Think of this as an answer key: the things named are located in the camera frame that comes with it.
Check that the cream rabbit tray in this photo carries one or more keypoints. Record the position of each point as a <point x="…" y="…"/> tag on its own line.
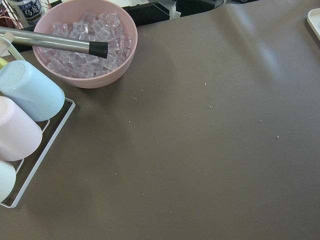
<point x="313" y="19"/>

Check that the blue cup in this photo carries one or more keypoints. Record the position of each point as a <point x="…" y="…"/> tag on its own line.
<point x="31" y="90"/>

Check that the pink cup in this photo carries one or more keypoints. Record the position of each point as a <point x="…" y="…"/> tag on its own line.
<point x="20" y="136"/>

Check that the metal rod black tip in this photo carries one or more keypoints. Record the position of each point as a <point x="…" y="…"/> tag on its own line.
<point x="30" y="38"/>

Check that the white cup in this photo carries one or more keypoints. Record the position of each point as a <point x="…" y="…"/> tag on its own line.
<point x="7" y="179"/>

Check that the yellow cup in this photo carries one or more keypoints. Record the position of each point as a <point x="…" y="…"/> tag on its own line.
<point x="3" y="62"/>

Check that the tea bottle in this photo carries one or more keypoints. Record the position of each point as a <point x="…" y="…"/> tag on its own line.
<point x="28" y="12"/>

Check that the white cup rack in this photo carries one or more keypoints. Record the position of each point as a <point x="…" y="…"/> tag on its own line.
<point x="26" y="168"/>

